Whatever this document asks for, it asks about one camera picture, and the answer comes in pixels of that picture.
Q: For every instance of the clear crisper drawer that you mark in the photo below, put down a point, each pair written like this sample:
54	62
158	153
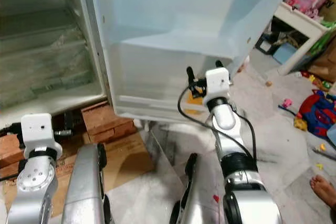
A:
47	72

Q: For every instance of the red brick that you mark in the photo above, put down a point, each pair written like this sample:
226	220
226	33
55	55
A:
97	119
10	150

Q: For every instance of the silver left robot leg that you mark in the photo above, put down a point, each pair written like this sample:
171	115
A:
84	187

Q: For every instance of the red blue spiderman toy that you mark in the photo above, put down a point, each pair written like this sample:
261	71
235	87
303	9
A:
317	114

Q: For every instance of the white fridge door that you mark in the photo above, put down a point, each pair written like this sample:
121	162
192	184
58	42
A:
189	9

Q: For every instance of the clear glass fridge shelf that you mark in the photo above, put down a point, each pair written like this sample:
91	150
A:
42	30

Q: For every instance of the yellow sauce squeeze bottle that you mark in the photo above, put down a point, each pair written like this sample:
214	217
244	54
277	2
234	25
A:
194	103

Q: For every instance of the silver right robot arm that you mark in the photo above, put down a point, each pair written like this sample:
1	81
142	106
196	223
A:
247	182

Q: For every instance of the grey white fridge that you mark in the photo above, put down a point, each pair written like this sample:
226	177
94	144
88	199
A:
100	51

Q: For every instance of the small blue box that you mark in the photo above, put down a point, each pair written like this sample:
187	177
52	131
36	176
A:
283	53

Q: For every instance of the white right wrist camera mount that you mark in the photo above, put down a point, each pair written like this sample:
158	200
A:
218	82

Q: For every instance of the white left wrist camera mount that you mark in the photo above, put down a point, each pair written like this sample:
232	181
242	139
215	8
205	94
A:
39	129

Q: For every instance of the silver robot leg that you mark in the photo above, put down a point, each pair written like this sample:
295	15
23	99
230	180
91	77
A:
199	198
84	187

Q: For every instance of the silver right robot leg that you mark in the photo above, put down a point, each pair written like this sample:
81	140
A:
199	198

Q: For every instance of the person's bare foot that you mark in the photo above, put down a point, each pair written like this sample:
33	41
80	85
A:
324	190

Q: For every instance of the white side table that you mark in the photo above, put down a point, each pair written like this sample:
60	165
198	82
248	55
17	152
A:
299	27

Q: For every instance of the flat brown cardboard sheet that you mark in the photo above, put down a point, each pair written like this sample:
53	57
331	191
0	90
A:
126	156

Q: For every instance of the small yellow toy piece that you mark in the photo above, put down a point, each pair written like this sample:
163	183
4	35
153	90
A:
322	147
319	166

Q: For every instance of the small pink toy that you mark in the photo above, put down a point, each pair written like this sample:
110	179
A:
287	102

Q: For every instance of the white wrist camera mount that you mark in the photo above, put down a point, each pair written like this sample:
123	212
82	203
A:
218	82
39	129

